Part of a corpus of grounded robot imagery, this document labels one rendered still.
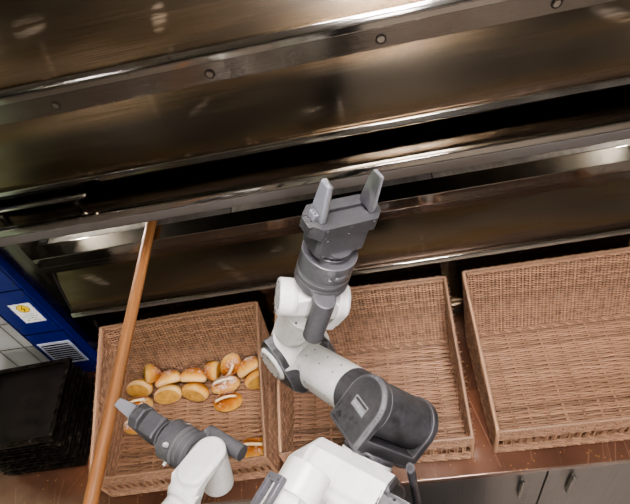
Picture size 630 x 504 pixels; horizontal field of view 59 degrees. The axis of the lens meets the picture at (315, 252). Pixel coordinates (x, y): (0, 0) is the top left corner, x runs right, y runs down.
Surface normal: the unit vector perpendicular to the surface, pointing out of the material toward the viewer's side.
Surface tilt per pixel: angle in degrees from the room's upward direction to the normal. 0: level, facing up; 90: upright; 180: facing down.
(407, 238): 70
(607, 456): 0
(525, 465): 0
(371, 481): 0
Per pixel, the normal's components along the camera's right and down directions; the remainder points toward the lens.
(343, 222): 0.21, -0.68
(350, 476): -0.20, -0.63
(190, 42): -0.04, 0.50
